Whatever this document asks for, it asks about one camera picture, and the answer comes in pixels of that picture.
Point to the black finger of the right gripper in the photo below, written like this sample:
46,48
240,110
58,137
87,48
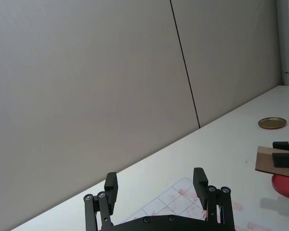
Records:
283,160
282,145

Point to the gold round tin lid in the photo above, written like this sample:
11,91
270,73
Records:
272,123

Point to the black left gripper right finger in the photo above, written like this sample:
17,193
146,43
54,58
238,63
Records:
200,190

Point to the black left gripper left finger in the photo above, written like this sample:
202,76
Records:
103,211

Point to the white sheet with red grid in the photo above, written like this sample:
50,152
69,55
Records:
178,202

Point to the brown cardboard piece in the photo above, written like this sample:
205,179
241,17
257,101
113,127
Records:
265,161

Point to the red round tin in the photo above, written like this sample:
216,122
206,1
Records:
285,188

